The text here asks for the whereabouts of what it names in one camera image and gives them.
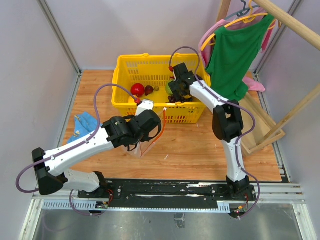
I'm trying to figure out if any clear zip top bag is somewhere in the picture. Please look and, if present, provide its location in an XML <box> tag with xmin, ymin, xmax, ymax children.
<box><xmin>122</xmin><ymin>107</ymin><xmax>167</xmax><ymax>158</ymax></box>

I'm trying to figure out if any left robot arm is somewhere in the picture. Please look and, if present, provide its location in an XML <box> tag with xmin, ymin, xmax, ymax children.
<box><xmin>31</xmin><ymin>109</ymin><xmax>162</xmax><ymax>198</ymax></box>

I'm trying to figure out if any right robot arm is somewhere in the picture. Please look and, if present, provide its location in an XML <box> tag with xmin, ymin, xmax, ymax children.
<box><xmin>168</xmin><ymin>63</ymin><xmax>251</xmax><ymax>200</ymax></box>

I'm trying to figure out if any green tank top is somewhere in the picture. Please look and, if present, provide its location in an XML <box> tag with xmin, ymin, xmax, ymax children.
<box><xmin>205</xmin><ymin>14</ymin><xmax>274</xmax><ymax>101</ymax></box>

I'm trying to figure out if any green cabbage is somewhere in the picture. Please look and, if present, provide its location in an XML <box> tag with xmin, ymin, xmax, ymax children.
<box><xmin>165</xmin><ymin>80</ymin><xmax>173</xmax><ymax>96</ymax></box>

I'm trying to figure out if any dark grape bunch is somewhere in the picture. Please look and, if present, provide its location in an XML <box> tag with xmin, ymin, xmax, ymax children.
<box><xmin>167</xmin><ymin>95</ymin><xmax>193</xmax><ymax>103</ymax></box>

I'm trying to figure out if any dark red fig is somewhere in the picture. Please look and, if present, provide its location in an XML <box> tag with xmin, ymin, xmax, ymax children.
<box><xmin>144</xmin><ymin>85</ymin><xmax>154</xmax><ymax>96</ymax></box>

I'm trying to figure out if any red apple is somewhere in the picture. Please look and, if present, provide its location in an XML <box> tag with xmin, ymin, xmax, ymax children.
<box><xmin>130</xmin><ymin>83</ymin><xmax>145</xmax><ymax>98</ymax></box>

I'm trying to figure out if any pink shirt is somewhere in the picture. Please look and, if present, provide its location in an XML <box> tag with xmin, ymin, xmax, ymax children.
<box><xmin>198</xmin><ymin>16</ymin><xmax>276</xmax><ymax>92</ymax></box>

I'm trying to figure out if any yellow plastic basket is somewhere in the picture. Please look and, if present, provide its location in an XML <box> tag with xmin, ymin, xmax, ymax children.
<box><xmin>112</xmin><ymin>53</ymin><xmax>211</xmax><ymax>124</ymax></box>

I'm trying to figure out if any blue cloth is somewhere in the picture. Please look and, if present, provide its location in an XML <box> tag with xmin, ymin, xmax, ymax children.
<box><xmin>67</xmin><ymin>112</ymin><xmax>98</xmax><ymax>144</ymax></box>

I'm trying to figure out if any yellow hanger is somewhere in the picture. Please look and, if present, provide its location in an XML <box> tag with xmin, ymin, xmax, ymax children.
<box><xmin>199</xmin><ymin>0</ymin><xmax>268</xmax><ymax>52</ymax></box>

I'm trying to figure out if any wooden clothes rack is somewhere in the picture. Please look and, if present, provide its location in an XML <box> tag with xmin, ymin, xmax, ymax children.
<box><xmin>216</xmin><ymin>0</ymin><xmax>320</xmax><ymax>157</ymax></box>

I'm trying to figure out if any grey hanger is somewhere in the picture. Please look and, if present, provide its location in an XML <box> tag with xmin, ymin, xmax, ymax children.
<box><xmin>224</xmin><ymin>0</ymin><xmax>259</xmax><ymax>21</ymax></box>

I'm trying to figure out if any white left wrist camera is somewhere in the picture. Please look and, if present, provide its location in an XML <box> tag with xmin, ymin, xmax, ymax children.
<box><xmin>135</xmin><ymin>99</ymin><xmax>154</xmax><ymax>116</ymax></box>

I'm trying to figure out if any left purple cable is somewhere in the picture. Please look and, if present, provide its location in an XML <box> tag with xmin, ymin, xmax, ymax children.
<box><xmin>15</xmin><ymin>83</ymin><xmax>140</xmax><ymax>217</ymax></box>

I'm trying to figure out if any purple cable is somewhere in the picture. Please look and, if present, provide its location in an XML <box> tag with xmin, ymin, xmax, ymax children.
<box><xmin>168</xmin><ymin>46</ymin><xmax>261</xmax><ymax>221</ymax></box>
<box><xmin>15</xmin><ymin>83</ymin><xmax>140</xmax><ymax>217</ymax></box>

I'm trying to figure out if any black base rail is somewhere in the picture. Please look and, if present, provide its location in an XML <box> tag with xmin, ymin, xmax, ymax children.
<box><xmin>77</xmin><ymin>178</ymin><xmax>258</xmax><ymax>210</ymax></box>

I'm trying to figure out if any white cable duct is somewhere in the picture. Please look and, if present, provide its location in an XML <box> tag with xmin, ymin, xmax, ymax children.
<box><xmin>41</xmin><ymin>201</ymin><xmax>231</xmax><ymax>213</ymax></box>

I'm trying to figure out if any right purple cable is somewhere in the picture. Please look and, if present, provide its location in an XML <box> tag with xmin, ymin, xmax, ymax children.
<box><xmin>168</xmin><ymin>46</ymin><xmax>261</xmax><ymax>221</ymax></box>

